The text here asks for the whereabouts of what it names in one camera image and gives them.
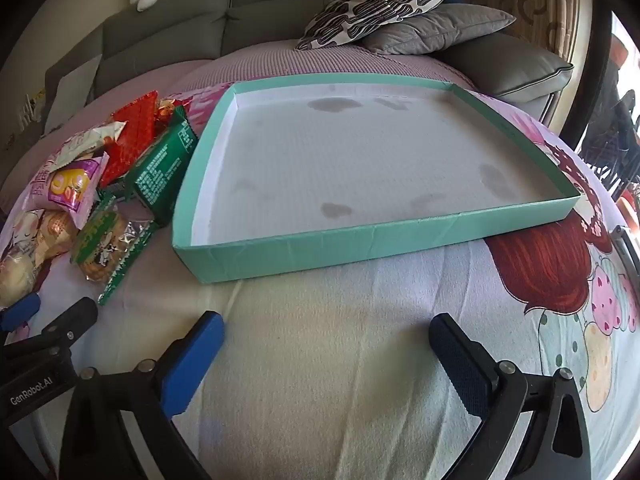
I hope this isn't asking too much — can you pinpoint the green white snack packet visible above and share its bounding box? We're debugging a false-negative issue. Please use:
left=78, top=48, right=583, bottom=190
left=165, top=107, right=200, bottom=156
left=122, top=132, right=193, bottom=226

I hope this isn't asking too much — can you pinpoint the patterned beige curtain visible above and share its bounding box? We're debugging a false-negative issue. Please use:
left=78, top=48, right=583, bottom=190
left=452, top=0, right=596, bottom=61

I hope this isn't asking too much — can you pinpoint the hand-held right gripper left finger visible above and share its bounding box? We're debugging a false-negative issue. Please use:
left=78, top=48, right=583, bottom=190
left=59, top=311, right=226, bottom=480

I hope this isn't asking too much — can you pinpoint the purple swiss roll packet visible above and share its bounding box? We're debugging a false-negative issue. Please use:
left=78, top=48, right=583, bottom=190
left=27, top=152, right=111, bottom=228

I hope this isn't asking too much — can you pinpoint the red patterned snack packet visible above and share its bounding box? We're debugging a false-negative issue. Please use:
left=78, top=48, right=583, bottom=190
left=97, top=89, right=160, bottom=188

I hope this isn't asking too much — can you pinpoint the grey sofa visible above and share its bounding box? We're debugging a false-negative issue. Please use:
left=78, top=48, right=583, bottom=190
left=42, top=0, right=575, bottom=128

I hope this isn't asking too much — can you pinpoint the clear green-edged cookie packet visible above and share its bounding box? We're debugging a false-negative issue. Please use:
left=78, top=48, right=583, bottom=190
left=70, top=192, right=158, bottom=307

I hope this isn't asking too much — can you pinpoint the teal shallow cardboard box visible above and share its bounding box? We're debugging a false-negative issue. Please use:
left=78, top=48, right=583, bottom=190
left=171, top=72, right=582, bottom=286

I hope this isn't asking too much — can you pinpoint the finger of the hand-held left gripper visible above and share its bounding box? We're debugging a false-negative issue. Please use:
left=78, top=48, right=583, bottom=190
left=0, top=292, right=42, bottom=333
left=0, top=296, right=99, bottom=386

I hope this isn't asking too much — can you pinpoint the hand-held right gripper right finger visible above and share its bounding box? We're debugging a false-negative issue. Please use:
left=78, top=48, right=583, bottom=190
left=428, top=312, right=593, bottom=480

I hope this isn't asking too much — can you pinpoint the metal-edged dark object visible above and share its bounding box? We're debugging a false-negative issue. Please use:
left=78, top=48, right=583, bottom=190
left=611, top=224, right=640, bottom=281

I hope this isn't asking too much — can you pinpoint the white yellow box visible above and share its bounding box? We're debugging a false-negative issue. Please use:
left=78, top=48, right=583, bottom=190
left=10, top=87, right=48, bottom=136

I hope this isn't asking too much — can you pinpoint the pink printed blanket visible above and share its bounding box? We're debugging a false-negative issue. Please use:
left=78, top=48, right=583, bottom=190
left=0, top=85, right=640, bottom=480

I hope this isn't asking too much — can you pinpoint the light grey cushion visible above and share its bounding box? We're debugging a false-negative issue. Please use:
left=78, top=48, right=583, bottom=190
left=44, top=54, right=103, bottom=133

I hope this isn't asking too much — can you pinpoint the beige bread packet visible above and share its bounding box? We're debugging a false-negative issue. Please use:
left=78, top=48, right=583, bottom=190
left=27, top=209, right=81, bottom=261

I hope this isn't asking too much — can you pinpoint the black white patterned pillow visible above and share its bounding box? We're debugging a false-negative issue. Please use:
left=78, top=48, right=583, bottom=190
left=295, top=0, right=455, bottom=52

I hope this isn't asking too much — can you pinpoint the black chair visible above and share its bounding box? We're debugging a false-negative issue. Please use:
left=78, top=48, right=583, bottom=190
left=575, top=87, right=640, bottom=201

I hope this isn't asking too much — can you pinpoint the cream white snack packet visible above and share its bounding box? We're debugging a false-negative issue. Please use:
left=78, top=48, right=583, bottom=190
left=52, top=122, right=126, bottom=168

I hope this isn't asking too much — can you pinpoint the grey pillow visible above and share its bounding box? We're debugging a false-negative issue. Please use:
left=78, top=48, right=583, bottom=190
left=361, top=3, right=517, bottom=57

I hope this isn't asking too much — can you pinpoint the clear steamed cake packet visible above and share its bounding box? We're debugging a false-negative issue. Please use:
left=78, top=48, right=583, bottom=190
left=0, top=240, right=51, bottom=308

